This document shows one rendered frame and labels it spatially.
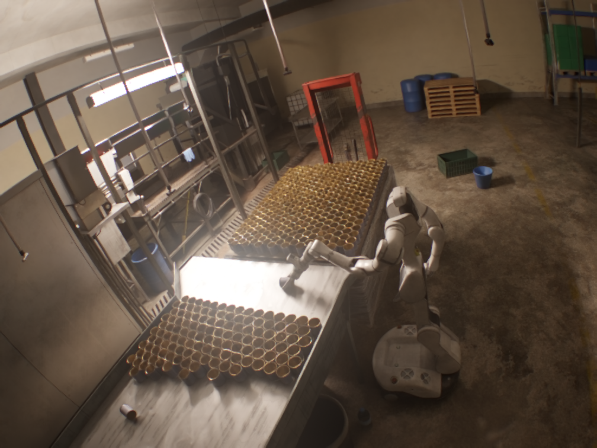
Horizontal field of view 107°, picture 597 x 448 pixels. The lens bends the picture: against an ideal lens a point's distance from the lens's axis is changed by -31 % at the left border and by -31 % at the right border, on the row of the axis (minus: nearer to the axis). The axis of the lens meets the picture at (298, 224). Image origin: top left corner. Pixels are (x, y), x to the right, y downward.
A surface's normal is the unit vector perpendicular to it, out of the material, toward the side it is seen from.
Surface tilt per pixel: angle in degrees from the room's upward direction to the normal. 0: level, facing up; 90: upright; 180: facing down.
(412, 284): 90
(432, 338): 90
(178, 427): 0
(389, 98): 90
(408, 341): 73
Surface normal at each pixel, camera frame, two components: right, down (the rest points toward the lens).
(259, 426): -0.28, -0.83
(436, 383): 0.35, -0.70
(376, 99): -0.39, 0.56
